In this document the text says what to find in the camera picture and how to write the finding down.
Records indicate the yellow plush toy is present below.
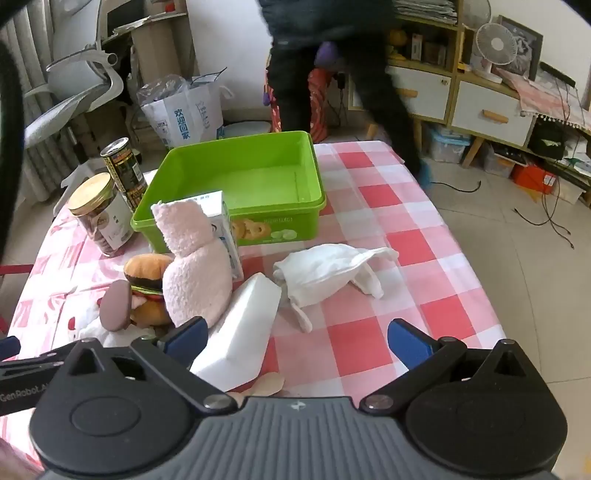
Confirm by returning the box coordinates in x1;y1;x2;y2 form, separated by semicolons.
387;28;408;62

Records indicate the clear jar with gold lid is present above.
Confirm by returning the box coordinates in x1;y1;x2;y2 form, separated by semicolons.
68;173;139;257

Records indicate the blue lid storage box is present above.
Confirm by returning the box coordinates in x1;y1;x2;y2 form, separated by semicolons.
424;127;472;165

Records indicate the black bag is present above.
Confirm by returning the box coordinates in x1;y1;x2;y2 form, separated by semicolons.
527;120;567;158

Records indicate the green plastic bin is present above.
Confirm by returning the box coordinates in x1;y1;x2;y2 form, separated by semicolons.
130;131;327;254

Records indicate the purple jump ball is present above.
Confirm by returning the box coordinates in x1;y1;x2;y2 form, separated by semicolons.
315;41;343;68

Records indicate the large white fan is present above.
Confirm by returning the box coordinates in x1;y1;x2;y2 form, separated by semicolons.
461;0;493;29

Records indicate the white cloth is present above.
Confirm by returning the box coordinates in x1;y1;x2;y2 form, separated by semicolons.
272;244;399;334

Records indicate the stack of newspapers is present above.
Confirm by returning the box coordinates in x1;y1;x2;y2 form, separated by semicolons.
394;0;463;27

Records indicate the orange box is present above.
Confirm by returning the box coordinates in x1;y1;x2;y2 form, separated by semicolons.
512;164;556;193

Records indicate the grey office chair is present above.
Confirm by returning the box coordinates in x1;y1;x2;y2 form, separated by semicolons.
23;0;127;190

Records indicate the white carton box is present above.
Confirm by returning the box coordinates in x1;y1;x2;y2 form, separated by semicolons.
167;190;245;282

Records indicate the white radiator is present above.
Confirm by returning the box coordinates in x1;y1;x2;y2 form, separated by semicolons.
18;0;72;200

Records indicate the pink plush toy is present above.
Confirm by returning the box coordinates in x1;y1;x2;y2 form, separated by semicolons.
151;199;233;329

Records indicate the wooden desk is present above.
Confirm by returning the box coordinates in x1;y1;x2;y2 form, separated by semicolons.
100;11;195;95

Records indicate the clear plastic bag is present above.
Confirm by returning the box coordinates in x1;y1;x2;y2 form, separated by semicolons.
137;74;191;108

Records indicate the pink patterned cloth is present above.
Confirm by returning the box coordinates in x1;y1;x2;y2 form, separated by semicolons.
501;69;591;136

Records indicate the white paper bag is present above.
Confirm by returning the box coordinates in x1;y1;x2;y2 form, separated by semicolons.
139;69;232;149

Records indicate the hamburger plush toy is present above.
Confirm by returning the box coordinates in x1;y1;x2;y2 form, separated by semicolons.
124;253;176;326

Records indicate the black floor cable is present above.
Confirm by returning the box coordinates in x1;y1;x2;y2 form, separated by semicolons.
430;179;482;193
512;185;576;251

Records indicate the pink checkered tablecloth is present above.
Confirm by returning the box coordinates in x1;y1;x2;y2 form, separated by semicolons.
7;141;509;398

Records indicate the white sponge block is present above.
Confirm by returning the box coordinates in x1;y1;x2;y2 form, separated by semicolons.
190;272;282;391

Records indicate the clear storage box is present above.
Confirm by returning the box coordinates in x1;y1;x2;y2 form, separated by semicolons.
482;143;528;179

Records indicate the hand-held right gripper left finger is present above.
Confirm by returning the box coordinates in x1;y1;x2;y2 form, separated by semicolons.
47;316;241;412

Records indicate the black picture frame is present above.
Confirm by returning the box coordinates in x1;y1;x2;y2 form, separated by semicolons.
496;16;544;82

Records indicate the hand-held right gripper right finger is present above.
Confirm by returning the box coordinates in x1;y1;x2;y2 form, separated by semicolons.
359;318;542;414

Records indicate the brown round plush toy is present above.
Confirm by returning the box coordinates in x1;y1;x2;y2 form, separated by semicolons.
99;279;134;332

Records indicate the black printed can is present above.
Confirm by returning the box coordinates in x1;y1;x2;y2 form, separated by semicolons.
100;137;148;213

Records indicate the small white fan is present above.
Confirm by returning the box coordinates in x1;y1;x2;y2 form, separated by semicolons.
470;23;518;85

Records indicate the wooden cabinet with white drawers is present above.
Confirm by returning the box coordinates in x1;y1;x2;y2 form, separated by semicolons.
346;0;542;168

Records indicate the red printed bucket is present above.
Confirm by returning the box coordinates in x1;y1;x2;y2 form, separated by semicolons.
265;67;334;144

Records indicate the brown cardboard box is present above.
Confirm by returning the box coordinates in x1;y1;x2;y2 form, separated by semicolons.
424;41;451;66

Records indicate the white flat scale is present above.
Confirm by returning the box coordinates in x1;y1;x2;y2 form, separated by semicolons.
221;121;274;140

